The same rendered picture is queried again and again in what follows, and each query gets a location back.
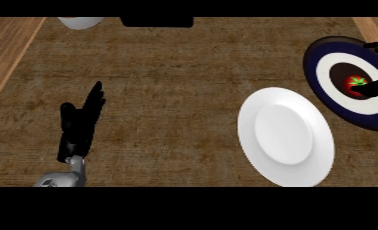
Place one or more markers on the navy and white plate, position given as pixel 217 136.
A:
pixel 326 74

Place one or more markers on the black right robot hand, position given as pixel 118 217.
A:
pixel 366 89

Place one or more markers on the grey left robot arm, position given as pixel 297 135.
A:
pixel 68 175

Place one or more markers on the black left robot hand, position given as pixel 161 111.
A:
pixel 78 125

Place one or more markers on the black rectangular appliance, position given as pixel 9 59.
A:
pixel 156 22

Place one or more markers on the red tomato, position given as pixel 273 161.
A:
pixel 354 82

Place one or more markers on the brown woven placemat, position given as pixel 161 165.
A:
pixel 177 107

